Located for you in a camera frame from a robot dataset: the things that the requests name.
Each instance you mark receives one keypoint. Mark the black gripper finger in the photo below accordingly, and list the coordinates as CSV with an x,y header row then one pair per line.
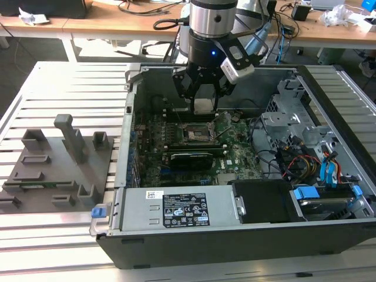
x,y
224,86
183,82

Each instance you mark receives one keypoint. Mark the silver square CPU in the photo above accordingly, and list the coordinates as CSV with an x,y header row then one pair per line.
x,y
204,106

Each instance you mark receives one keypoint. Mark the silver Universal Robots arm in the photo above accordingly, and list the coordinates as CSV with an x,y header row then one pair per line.
x,y
205,20

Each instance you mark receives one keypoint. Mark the black-latched RAM slot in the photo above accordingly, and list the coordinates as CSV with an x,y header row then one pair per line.
x,y
194,144
194,150
189,112
196,119

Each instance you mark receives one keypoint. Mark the round coin battery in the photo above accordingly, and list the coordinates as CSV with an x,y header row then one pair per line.
x,y
235,118

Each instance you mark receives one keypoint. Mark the green motherboard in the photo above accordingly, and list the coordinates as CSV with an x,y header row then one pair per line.
x,y
243,141

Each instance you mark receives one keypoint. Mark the silver metal drive cage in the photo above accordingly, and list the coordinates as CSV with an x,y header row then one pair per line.
x,y
279,122

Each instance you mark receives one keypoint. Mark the black graphics card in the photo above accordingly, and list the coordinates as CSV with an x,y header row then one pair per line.
x,y
191,161

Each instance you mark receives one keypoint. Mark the blue expansion slot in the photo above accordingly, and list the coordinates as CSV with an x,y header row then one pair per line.
x,y
166,172

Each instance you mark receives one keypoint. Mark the silver chipset heat sink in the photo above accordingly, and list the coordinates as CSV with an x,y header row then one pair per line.
x,y
226,178

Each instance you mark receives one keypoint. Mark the small black box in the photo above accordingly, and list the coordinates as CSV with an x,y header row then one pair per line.
x,y
300,13

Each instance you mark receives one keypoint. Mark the grey-green cabinet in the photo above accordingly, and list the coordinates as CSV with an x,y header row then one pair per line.
x,y
332,57

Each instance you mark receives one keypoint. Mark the grey parts rack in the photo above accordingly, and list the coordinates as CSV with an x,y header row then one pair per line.
x,y
94,170

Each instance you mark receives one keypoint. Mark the flat grey device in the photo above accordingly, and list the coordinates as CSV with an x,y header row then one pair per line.
x,y
327,3

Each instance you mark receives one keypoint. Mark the clear plastic bags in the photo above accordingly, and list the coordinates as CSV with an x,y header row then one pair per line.
x,y
337,14

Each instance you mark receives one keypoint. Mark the blue disk carrier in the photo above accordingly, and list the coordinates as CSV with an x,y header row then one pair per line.
x,y
305,194

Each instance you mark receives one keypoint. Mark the silver power supply with label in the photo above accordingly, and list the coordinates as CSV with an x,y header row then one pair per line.
x,y
141,211

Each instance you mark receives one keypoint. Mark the large black case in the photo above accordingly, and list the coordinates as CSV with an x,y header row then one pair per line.
x,y
58,8

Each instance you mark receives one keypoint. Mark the white sneaker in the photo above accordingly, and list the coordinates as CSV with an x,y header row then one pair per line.
x,y
368,69

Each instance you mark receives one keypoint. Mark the silver hard disk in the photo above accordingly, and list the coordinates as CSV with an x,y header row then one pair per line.
x,y
323,203

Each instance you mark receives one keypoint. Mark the blue case latch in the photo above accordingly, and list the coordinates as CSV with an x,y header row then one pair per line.
x,y
98,213

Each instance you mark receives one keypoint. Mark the white cardboard box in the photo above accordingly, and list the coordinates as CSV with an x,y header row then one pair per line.
x,y
370,25

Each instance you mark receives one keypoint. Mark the black open PC case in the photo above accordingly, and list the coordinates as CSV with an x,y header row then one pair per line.
x,y
205,246

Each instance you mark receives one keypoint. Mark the small blue box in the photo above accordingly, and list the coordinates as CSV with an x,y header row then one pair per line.
x,y
366,4

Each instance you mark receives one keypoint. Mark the crumpled white paper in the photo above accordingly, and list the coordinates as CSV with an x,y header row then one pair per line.
x,y
32,17

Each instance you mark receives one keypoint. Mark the green RAM stick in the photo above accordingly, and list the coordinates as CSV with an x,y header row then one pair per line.
x,y
48,185

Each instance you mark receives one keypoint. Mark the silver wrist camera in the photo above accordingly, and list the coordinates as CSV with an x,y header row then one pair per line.
x,y
236,70

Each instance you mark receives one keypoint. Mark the wooden desk white frame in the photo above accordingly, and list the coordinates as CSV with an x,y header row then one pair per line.
x,y
323,35
111,26

